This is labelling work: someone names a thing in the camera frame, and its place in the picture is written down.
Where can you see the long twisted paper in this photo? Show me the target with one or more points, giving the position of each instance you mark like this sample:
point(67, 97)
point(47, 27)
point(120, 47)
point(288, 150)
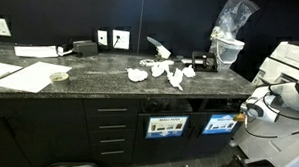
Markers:
point(175, 78)

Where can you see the black bin liner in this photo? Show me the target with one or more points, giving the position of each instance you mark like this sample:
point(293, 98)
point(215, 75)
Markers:
point(163, 107)

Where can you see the large white paper sheet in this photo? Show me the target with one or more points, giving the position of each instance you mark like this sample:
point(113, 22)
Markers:
point(30, 76)

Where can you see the white light switch plate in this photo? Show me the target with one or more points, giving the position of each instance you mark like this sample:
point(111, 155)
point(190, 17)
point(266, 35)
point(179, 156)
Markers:
point(1, 26)

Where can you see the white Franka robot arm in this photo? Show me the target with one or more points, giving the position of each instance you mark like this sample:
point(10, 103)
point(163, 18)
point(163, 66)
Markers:
point(290, 95)

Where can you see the white office printer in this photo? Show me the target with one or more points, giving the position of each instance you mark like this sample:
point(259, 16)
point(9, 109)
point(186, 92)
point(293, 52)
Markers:
point(288, 58)

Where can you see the orange cylindrical wrist attachment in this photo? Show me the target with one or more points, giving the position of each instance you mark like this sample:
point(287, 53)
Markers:
point(239, 117)

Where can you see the narrow white wall outlet plate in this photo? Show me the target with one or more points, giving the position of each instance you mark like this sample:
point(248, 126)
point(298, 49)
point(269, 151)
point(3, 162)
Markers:
point(102, 37)

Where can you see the small paper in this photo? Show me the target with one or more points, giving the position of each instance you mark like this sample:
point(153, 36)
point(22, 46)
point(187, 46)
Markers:
point(189, 71)

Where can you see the clear plastic container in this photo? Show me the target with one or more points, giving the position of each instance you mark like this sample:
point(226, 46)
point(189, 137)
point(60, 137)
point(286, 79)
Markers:
point(226, 50)

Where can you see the white power strip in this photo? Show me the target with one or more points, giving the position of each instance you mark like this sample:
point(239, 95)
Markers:
point(36, 51)

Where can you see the wide white wall outlet plate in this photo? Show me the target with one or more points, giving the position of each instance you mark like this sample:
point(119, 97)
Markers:
point(121, 39)

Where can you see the clear plastic bag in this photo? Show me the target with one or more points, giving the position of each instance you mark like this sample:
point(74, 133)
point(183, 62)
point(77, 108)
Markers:
point(233, 15)

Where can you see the wide black cabinet door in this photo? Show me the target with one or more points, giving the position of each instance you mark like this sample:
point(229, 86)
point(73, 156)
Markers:
point(47, 130)

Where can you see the wide blue bin label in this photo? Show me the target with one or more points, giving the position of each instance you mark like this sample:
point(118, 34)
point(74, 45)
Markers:
point(166, 126)

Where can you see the wide crumpled white paper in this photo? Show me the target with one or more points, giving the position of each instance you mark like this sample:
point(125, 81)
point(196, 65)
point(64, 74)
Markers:
point(137, 75)

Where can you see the slanted blue bin label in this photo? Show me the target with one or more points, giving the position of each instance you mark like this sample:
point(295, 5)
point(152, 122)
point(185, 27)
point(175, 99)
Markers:
point(219, 123)

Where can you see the black box device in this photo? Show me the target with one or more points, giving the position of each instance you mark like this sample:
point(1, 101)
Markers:
point(85, 48)

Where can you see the small white label device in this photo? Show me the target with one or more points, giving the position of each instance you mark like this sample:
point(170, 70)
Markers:
point(64, 49)

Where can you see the white stand foot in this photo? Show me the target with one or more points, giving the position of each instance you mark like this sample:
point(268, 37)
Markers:
point(232, 143)

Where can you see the crumpled white paper ball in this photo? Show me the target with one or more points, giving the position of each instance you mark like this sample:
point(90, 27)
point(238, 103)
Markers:
point(159, 69)

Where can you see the roll of tape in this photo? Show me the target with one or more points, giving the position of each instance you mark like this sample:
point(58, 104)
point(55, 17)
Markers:
point(59, 77)

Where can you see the flat white desk tool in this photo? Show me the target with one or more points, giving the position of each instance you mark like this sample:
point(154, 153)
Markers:
point(147, 63)

